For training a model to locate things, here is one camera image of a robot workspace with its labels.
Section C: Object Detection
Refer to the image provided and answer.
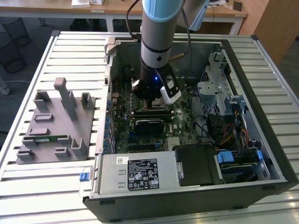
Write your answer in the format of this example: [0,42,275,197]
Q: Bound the wooden cabinet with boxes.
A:
[238,0,299,66]

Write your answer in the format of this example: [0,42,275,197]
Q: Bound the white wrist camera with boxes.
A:
[160,74,182,105]

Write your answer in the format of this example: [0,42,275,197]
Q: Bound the black open PC case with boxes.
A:
[78,35,299,224]

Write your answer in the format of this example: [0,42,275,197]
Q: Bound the CPU socket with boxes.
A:
[144,98,169,111]

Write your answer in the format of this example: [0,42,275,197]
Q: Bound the RAM slot white clips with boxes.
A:
[134,110,175,117]

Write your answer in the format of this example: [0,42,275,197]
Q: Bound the black cable brass connector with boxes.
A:
[170,7,192,61]

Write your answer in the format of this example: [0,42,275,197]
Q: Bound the coloured power wire bundle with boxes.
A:
[216,111,249,152]

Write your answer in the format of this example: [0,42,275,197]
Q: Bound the grey plastic bay latch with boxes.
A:
[223,94,246,110]

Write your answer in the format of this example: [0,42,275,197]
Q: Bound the black expansion slot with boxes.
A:
[128,144,157,150]

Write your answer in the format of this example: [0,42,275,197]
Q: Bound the silver chipset heatsink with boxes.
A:
[166,137,181,147]

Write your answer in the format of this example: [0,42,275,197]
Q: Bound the black mesh waste bin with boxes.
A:
[0,16,31,47]
[0,31,26,74]

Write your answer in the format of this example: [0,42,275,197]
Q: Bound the green motherboard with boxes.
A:
[109,78,212,155]

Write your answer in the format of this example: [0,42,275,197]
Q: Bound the grey parts rack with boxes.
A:
[15,77,100,165]

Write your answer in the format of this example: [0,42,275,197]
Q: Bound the green RAM stick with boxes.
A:
[23,136,71,143]

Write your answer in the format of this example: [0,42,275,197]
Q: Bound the silver power supply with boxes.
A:
[92,153,182,196]

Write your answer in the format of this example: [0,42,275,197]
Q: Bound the wooden desk white frame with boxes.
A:
[0,0,114,32]
[105,0,249,35]

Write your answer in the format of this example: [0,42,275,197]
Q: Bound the grey desk foot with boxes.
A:
[0,64,11,96]

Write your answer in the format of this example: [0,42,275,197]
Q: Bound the silver metal drive cage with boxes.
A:
[195,51,234,119]

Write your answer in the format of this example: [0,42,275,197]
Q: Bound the hard disk in blue carrier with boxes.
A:
[216,150,264,184]

